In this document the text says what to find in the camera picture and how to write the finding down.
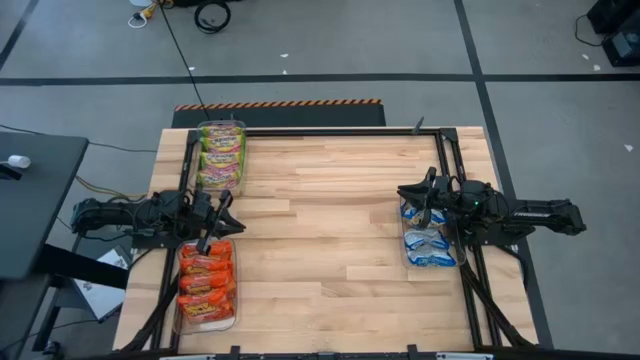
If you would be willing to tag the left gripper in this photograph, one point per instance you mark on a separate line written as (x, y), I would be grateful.
(200, 222)

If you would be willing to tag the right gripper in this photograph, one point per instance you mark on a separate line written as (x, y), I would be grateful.
(450, 205)

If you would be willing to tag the blue soy sauce noodle pack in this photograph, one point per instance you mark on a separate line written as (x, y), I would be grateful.
(425, 239)
(437, 218)
(431, 257)

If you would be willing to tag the green chili shrimp noodle pack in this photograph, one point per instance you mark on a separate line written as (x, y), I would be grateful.
(221, 131)
(218, 179)
(220, 161)
(222, 145)

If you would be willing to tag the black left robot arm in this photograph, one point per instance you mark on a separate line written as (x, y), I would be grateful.
(115, 212)

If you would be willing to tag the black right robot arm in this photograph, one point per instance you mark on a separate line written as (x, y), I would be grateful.
(540, 216)

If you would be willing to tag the orange Maruchan noodle pack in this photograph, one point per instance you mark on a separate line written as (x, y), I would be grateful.
(206, 283)
(222, 248)
(205, 307)
(205, 265)

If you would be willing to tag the clear plastic bin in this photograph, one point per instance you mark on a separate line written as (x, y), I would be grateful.
(222, 192)
(232, 327)
(459, 257)

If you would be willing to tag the white paper sheet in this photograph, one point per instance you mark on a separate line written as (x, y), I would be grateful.
(100, 295)

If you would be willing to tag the black mat with striped edge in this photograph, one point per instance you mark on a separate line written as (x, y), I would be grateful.
(300, 116)

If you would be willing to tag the black desk leg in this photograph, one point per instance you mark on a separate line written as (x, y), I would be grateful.
(80, 265)

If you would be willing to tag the black desk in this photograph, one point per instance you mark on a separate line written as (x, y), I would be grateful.
(35, 210)

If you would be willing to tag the small white device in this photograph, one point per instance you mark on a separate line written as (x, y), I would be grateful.
(19, 161)

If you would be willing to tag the black equipment box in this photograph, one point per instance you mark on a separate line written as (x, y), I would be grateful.
(615, 12)
(622, 50)

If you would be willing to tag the black aluminium rig frame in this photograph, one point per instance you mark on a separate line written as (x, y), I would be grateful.
(350, 132)

